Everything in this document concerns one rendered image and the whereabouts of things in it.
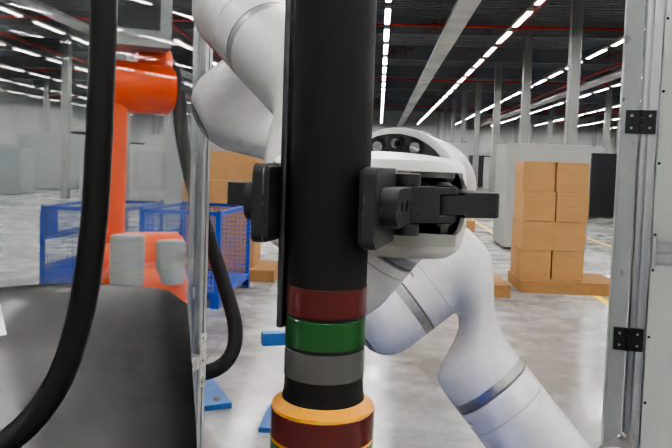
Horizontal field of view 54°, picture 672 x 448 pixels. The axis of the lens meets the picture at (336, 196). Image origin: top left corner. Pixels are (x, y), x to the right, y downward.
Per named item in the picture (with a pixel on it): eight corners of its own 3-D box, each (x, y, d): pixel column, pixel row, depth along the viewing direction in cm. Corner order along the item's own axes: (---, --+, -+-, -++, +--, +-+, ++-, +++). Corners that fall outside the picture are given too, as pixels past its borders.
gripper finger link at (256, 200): (316, 229, 33) (266, 244, 26) (256, 226, 33) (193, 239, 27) (318, 165, 32) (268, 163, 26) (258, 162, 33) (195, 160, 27)
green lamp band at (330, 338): (297, 356, 26) (298, 325, 25) (276, 334, 29) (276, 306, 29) (377, 351, 27) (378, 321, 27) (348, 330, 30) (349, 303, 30)
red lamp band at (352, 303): (298, 323, 25) (299, 291, 25) (276, 304, 29) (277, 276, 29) (378, 319, 27) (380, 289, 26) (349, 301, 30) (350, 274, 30)
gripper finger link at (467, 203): (531, 216, 33) (465, 220, 29) (409, 206, 38) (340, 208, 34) (532, 192, 33) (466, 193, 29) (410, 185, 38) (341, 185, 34)
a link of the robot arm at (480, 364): (454, 408, 102) (360, 285, 106) (546, 334, 104) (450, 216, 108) (466, 420, 91) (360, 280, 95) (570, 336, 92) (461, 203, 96)
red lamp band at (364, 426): (285, 461, 25) (286, 429, 25) (259, 417, 29) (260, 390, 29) (390, 448, 27) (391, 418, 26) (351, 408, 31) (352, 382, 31)
